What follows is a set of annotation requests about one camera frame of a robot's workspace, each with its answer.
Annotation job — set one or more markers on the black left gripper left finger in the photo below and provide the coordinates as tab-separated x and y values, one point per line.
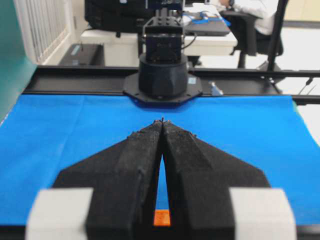
110	195

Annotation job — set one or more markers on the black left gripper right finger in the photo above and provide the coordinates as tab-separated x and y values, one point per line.
216	196

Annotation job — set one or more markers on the orange towel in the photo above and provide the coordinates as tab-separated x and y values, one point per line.
162	218

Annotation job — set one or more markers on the blue table cloth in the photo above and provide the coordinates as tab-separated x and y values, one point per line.
45	133

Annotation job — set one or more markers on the black box on floor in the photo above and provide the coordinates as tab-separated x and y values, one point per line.
80	54

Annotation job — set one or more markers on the white desk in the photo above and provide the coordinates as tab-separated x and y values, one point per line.
123	51

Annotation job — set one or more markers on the black office chair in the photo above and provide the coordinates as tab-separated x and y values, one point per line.
250	42

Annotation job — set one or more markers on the person in white shirt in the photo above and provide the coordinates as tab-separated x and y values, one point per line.
264	10

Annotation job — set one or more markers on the black aluminium frame rail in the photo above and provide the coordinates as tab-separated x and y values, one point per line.
116	81

